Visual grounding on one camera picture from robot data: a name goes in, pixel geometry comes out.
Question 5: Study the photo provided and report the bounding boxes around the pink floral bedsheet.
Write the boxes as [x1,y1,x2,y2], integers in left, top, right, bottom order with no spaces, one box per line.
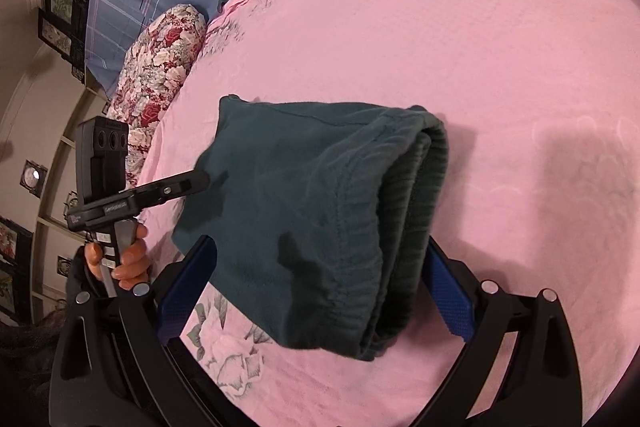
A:
[145,0,640,427]

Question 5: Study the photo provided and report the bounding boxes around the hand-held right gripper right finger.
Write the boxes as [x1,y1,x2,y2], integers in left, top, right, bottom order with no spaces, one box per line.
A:
[425,237,583,427]

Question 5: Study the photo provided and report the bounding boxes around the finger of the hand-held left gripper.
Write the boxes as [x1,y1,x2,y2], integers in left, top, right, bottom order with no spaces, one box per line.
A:
[135,171,211,212]

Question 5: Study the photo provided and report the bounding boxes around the white wall shelf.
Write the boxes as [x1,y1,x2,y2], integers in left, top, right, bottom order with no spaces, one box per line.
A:
[30,134,116,308]

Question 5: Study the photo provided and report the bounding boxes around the blue plaid pillow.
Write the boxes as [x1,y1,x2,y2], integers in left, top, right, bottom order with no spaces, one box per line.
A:
[85,0,226,100]

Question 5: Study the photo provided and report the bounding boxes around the round silver ornament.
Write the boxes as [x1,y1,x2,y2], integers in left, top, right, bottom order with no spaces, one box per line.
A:
[21,159,49,195]

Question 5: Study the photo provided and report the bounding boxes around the red floral quilt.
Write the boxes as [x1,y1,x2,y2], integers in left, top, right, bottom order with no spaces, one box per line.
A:
[107,4,208,188]

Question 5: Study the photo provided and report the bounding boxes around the person's left hand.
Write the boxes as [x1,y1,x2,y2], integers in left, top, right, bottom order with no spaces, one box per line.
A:
[82,224,151,293]

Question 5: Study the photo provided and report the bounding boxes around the person's left forearm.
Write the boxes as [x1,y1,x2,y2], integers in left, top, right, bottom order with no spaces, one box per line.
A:
[0,252,96,427]

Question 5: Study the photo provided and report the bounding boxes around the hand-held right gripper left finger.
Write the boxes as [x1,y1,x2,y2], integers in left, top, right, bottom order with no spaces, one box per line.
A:
[50,234,218,427]

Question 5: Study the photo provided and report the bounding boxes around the dark green pants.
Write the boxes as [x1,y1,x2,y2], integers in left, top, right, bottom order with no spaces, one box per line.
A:
[171,94,451,362]

